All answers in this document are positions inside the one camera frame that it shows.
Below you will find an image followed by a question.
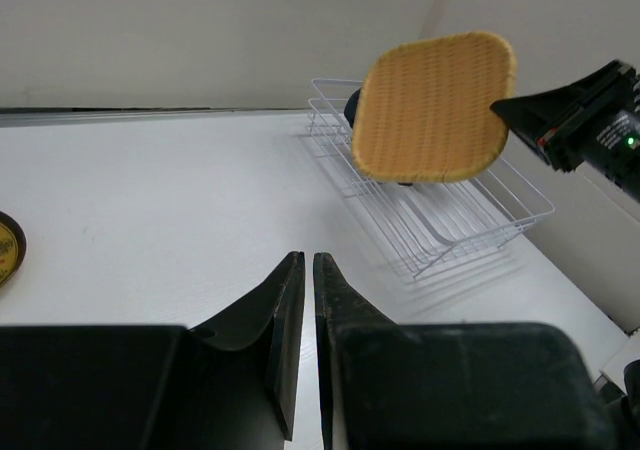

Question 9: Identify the white wire dish rack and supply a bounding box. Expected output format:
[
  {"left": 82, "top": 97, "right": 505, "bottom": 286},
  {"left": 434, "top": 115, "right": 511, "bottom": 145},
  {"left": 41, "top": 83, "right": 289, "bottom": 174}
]
[{"left": 306, "top": 78, "right": 555, "bottom": 282}]

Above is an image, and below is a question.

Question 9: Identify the dark blue plate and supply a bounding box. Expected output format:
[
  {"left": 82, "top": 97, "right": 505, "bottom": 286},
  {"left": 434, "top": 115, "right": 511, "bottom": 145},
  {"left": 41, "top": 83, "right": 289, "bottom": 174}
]
[{"left": 343, "top": 89, "right": 361, "bottom": 128}]

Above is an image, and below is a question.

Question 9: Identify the yellow brown round plate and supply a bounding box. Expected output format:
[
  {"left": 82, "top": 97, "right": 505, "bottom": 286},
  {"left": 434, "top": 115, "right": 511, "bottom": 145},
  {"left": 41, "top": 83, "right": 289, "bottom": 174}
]
[{"left": 0, "top": 212, "right": 27, "bottom": 287}]

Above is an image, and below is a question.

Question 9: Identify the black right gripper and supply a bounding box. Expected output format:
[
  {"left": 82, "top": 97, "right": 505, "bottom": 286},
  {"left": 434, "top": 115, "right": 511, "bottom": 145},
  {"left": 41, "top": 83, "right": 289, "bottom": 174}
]
[{"left": 490, "top": 60, "right": 639, "bottom": 195}]

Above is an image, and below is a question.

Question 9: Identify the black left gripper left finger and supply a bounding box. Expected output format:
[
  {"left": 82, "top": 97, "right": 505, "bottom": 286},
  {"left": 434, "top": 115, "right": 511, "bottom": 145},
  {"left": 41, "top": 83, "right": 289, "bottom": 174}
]
[{"left": 1, "top": 252, "right": 305, "bottom": 449}]

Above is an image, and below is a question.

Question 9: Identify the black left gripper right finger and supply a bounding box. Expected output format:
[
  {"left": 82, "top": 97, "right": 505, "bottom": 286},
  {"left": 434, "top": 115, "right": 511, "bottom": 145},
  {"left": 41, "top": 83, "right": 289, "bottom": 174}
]
[{"left": 313, "top": 253, "right": 615, "bottom": 449}]

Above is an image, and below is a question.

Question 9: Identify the orange square woven tray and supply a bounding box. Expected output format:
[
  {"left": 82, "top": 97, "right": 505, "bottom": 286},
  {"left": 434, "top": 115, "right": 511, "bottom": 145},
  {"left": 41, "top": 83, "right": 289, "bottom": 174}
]
[{"left": 351, "top": 31, "right": 517, "bottom": 183}]

